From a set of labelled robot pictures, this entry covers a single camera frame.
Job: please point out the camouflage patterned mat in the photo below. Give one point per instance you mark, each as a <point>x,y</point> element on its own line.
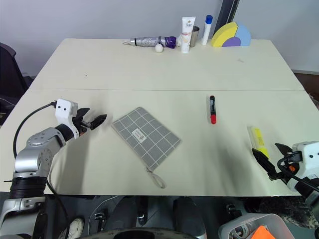
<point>294,209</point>

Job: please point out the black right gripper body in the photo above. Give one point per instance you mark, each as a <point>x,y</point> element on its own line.
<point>289,171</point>

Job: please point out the grey checked zip pouch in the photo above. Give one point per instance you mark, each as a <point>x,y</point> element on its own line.
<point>145,138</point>

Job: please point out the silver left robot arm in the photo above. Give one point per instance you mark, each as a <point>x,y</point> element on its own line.
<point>37,154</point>

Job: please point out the black marker with red cap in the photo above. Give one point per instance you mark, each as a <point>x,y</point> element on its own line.
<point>212,109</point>

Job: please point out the white bottle with blue cap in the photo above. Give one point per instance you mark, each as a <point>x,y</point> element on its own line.
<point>207,30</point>

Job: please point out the white shoe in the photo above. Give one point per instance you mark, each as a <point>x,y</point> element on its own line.
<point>76,226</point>

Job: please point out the yellow foam arch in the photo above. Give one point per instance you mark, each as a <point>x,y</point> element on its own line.
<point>221,33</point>

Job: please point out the folded silver purple umbrella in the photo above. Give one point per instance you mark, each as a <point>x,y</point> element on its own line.
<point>149,41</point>

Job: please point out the light blue foam arch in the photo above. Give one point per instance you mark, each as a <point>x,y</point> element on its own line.
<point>245,35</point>

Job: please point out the white Dove cream tube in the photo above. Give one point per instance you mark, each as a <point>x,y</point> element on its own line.
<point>187,32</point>

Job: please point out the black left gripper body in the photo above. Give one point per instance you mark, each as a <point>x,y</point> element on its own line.
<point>80,124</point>

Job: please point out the white plastic bin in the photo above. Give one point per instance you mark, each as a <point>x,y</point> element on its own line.
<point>279,224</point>

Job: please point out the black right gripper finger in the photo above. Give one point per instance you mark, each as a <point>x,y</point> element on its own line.
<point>264,160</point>
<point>283,149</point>

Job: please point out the yellow highlighter pen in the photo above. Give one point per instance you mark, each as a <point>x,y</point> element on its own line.
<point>259,142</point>

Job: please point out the metal cup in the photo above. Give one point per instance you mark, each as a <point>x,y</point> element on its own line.
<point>195,36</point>

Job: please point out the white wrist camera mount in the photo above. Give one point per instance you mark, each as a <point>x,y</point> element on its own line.
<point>65,108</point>
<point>309,155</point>

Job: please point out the black chair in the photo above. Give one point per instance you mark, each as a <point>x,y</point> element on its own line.
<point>10,74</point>

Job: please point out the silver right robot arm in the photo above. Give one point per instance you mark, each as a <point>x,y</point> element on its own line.
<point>310,195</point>

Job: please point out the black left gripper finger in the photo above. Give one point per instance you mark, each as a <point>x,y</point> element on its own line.
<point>83,112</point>
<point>98,120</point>

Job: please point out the orange plastic triangular piece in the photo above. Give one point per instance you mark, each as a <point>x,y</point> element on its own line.
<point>263,232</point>

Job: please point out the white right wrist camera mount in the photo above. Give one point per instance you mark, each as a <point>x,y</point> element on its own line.
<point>309,155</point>

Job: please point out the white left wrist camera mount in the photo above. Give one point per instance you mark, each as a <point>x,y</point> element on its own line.
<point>65,108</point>

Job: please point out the small white ball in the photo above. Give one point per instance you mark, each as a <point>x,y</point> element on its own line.
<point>159,48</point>

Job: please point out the dark upright pole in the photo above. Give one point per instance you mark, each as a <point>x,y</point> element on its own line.
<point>229,12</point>

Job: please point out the purple foam half disc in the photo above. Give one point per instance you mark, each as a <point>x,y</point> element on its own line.
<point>233,42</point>

